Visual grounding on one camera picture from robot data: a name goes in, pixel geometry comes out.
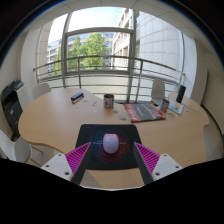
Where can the small standing picture card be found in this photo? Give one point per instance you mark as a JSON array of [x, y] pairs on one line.
[[176, 108]]

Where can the pink and lilac computer mouse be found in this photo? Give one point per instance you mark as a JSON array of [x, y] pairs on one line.
[[111, 143]]

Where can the slim white sticker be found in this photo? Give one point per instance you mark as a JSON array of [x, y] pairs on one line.
[[95, 103]]

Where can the teal sticker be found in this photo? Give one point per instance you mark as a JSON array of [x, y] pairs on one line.
[[115, 111]]

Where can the black whiteboard eraser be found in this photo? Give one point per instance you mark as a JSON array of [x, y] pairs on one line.
[[77, 96]]

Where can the red and black magazine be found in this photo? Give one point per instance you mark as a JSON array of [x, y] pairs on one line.
[[144, 112]]

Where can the small printed cup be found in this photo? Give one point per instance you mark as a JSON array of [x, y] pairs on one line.
[[164, 105]]

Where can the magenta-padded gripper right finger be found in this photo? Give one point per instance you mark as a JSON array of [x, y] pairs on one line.
[[165, 165]]

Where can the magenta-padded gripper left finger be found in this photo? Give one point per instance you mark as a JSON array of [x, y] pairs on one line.
[[61, 165]]

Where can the strawberry print mug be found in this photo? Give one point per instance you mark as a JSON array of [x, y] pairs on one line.
[[108, 101]]

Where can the white chair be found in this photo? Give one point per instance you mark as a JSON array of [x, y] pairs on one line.
[[158, 90], [41, 90], [13, 148]]

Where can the round blue white sticker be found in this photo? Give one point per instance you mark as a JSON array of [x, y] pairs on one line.
[[77, 107]]

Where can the small white sticker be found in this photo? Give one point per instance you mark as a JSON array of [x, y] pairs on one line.
[[95, 111]]

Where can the grey metal railing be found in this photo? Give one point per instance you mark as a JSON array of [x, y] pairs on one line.
[[103, 58]]

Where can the black patterned mouse pad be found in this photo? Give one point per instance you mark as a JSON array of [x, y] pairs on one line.
[[90, 136]]

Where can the blue and yellow sticker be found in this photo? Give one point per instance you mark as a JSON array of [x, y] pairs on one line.
[[122, 117]]

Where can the black and white office printer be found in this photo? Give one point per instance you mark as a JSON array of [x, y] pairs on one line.
[[11, 106]]

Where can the pale green sticker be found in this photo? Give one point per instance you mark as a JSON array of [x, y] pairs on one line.
[[85, 101]]

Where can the black upright speaker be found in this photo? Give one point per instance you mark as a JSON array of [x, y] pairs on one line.
[[181, 94]]

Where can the blue and white marker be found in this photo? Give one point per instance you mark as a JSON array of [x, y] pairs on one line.
[[79, 101]]

